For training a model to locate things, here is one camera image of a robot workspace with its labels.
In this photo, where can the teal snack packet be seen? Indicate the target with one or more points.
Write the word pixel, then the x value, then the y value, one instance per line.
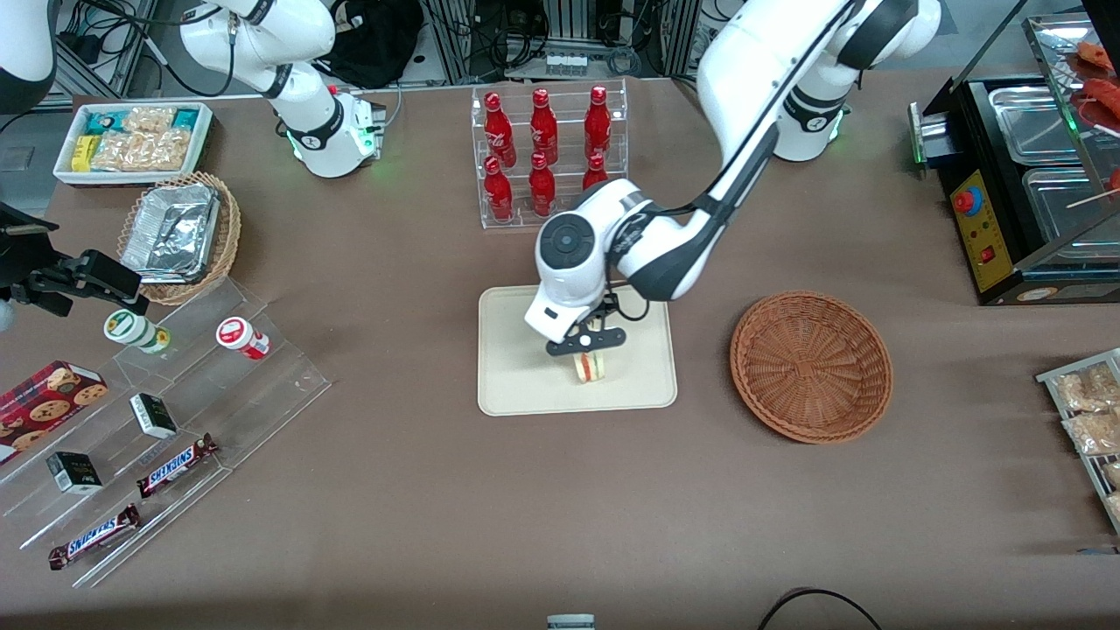
pixel 185 118
pixel 101 121

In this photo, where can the yellow snack packet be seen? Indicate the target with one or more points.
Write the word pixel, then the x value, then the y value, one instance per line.
pixel 83 153

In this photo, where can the aluminium foil tray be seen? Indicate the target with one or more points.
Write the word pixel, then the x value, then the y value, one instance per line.
pixel 171 232

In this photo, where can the clear acrylic stepped shelf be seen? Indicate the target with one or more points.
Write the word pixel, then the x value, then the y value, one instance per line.
pixel 262 394

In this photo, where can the Snickers chocolate bar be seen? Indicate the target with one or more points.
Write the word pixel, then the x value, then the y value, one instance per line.
pixel 94 536
pixel 175 466

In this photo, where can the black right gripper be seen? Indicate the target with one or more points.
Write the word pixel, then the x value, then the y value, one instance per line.
pixel 45 278

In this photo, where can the white power strip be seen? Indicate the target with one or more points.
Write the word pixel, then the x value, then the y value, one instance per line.
pixel 566 65

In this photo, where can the steel food pan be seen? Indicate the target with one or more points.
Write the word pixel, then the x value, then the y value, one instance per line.
pixel 1063 214
pixel 1032 122

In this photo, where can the small grey device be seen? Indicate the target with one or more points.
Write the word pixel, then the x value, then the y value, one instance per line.
pixel 570 622

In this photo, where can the aluminium frame post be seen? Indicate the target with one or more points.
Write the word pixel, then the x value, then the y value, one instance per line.
pixel 681 35
pixel 453 39

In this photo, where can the red cookie box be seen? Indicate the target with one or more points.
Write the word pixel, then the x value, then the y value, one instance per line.
pixel 44 407

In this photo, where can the white rectangular snack bin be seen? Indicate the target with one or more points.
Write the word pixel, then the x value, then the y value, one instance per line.
pixel 203 131

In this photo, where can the brown round wicker basket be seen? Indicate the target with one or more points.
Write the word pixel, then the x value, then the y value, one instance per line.
pixel 809 367

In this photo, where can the black food warmer cabinet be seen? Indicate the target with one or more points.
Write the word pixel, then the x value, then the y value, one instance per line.
pixel 969 122

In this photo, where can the triangular sandwich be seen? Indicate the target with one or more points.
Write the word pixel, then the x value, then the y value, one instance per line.
pixel 591 370

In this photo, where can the grey snack tray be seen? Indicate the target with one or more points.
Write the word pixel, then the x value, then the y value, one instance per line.
pixel 1050 378

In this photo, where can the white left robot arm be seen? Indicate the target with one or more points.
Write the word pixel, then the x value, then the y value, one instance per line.
pixel 752 70

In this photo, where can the clear bag of biscuits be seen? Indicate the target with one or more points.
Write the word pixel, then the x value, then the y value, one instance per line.
pixel 118 151
pixel 166 150
pixel 147 119

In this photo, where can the clear acrylic bottle rack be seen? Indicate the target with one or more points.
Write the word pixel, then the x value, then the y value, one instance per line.
pixel 521 223

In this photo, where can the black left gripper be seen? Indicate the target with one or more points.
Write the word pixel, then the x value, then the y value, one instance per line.
pixel 610 302

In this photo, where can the red sausage skewer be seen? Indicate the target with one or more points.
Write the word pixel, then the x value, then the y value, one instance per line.
pixel 1094 54
pixel 1104 92

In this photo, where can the dark grey wrist camera bar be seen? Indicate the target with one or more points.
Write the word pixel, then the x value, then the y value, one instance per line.
pixel 569 346

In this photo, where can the cream rectangular tray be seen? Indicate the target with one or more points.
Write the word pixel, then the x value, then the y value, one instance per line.
pixel 525 385

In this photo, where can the light tan wicker basket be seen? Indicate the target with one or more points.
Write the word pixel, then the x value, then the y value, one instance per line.
pixel 229 236

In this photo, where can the clear bag of crackers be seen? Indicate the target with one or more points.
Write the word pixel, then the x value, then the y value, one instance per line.
pixel 1113 474
pixel 1115 507
pixel 1085 389
pixel 1094 433

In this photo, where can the red aluminium cola bottle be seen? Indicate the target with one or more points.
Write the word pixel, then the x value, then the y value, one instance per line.
pixel 499 131
pixel 543 127
pixel 498 194
pixel 595 171
pixel 598 122
pixel 542 188

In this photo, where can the green lid drink cup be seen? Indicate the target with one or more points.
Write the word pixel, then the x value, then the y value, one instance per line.
pixel 131 329

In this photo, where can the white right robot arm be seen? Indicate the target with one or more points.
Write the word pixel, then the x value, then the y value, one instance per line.
pixel 325 131

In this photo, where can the small black carton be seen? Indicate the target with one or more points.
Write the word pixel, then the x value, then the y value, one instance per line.
pixel 74 472
pixel 153 416

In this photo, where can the red lid drink cup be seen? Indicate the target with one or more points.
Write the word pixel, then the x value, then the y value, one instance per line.
pixel 241 337

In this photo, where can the black bag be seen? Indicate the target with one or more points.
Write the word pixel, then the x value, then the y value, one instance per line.
pixel 376 44

